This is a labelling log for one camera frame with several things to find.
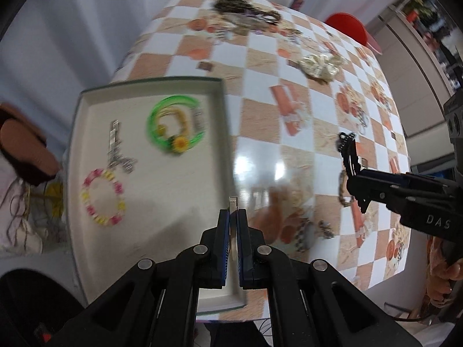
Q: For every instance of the red plastic stool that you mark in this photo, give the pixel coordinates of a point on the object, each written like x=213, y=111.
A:
x=349, y=25

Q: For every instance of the silver rhinestone hair clip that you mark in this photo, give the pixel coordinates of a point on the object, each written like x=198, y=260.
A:
x=115, y=158

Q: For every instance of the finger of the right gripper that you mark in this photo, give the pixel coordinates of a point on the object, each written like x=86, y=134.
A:
x=369, y=185

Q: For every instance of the leopard print scrunchie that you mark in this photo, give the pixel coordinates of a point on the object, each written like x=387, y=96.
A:
x=232, y=6

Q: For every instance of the orange soled black slipper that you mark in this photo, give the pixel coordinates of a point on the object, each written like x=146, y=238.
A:
x=24, y=146

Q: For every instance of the cream polka dot scrunchie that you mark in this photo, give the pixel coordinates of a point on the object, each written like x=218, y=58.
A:
x=324, y=66

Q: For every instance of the leopard print hair clip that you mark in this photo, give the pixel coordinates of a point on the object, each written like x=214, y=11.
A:
x=271, y=17

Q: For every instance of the white jewelry tray box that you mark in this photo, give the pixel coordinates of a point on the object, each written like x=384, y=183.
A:
x=170, y=199

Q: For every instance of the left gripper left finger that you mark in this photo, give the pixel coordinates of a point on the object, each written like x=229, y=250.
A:
x=221, y=248

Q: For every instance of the small silver earring charm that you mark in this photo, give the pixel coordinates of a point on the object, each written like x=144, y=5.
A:
x=325, y=230

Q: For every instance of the right hand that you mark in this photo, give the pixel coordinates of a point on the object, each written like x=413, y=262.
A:
x=440, y=274

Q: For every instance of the small black claw clip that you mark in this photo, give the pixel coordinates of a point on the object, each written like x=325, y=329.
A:
x=346, y=146

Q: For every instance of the silver metal hair clip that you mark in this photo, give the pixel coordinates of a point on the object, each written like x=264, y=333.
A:
x=245, y=24

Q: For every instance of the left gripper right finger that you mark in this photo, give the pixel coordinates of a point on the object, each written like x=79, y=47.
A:
x=251, y=264

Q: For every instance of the black scalloped snap clip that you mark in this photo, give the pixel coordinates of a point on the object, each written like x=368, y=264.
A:
x=232, y=261

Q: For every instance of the pink white cloth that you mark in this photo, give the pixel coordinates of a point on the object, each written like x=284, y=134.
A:
x=18, y=236

